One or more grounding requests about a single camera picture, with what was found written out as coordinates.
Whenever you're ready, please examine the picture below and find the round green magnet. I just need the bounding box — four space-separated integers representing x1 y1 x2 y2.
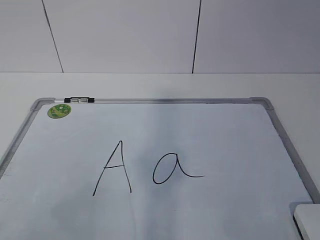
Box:
47 104 72 119

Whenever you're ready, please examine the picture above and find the white rectangular board eraser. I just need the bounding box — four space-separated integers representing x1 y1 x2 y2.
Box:
293 204 320 240

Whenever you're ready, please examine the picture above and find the white board with aluminium frame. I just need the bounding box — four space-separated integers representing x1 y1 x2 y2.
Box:
0 97 320 240

